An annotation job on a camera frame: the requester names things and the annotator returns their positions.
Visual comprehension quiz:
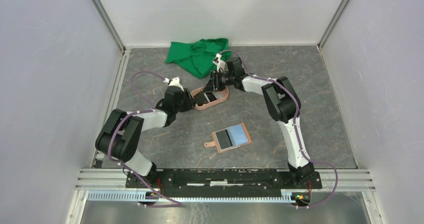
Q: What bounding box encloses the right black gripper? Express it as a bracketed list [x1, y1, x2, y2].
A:
[202, 70, 235, 93]

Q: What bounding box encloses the pink oval tray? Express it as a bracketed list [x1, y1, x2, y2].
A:
[191, 87, 229, 111]

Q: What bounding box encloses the brown leather card holder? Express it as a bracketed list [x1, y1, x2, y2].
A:
[203, 123, 252, 153]

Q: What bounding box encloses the black card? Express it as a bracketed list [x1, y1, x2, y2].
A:
[215, 129, 233, 150]
[204, 92, 218, 105]

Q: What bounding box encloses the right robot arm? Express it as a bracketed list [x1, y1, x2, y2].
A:
[204, 54, 315, 188]

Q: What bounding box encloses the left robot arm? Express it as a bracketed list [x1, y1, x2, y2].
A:
[95, 86, 196, 188]

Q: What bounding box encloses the green cloth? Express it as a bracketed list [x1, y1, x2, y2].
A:
[165, 38, 229, 79]

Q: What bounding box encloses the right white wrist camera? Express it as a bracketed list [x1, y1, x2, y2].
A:
[212, 53, 226, 72]

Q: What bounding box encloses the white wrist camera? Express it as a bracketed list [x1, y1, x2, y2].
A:
[212, 53, 226, 72]
[163, 76, 184, 91]

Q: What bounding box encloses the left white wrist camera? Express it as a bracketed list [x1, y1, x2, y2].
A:
[163, 76, 184, 91]

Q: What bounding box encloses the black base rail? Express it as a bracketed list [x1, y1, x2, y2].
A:
[145, 168, 323, 198]

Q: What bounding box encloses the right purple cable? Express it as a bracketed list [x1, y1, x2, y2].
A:
[218, 50, 339, 210]

